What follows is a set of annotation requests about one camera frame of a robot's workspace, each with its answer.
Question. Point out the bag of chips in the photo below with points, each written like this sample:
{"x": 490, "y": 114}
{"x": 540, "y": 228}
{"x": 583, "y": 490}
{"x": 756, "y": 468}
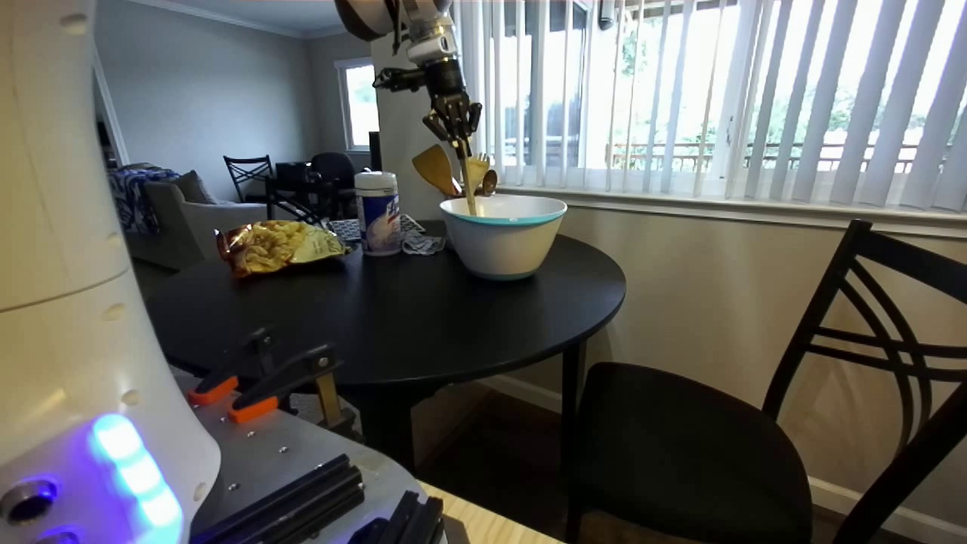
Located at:
{"x": 274, "y": 245}

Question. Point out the grey sofa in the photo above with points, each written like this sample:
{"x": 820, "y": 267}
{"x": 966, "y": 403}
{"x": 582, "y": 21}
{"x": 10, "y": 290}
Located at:
{"x": 171, "y": 217}

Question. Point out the wooden spatula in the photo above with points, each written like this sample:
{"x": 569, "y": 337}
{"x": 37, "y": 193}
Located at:
{"x": 435, "y": 169}

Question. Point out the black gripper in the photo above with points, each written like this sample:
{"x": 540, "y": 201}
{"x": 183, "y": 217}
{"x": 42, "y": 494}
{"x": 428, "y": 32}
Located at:
{"x": 452, "y": 108}

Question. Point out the black chair front left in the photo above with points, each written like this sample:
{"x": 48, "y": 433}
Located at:
{"x": 247, "y": 177}

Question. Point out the vertical window blinds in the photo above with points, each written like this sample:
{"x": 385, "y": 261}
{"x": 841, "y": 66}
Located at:
{"x": 769, "y": 100}

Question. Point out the orange black clamp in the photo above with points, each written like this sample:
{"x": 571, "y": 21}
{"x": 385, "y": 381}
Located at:
{"x": 254, "y": 381}

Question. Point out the black chair by window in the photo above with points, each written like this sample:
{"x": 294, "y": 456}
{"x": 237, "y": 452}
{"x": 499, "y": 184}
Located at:
{"x": 685, "y": 456}

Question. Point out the crumpled clear plastic wrap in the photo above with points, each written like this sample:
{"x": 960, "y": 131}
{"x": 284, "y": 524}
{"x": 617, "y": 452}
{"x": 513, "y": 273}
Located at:
{"x": 422, "y": 242}

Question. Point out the white mixing bowl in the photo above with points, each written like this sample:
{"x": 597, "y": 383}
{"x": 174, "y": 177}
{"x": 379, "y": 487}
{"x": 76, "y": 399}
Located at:
{"x": 503, "y": 235}

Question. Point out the white wipes canister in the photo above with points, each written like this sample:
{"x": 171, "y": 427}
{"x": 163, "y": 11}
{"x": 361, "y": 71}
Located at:
{"x": 379, "y": 211}

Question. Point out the wooden spoon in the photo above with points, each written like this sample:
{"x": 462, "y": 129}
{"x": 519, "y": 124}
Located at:
{"x": 462, "y": 151}

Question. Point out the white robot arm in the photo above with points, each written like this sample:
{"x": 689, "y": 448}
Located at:
{"x": 97, "y": 439}

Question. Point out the round black table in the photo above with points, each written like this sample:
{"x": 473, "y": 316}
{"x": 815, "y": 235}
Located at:
{"x": 402, "y": 326}

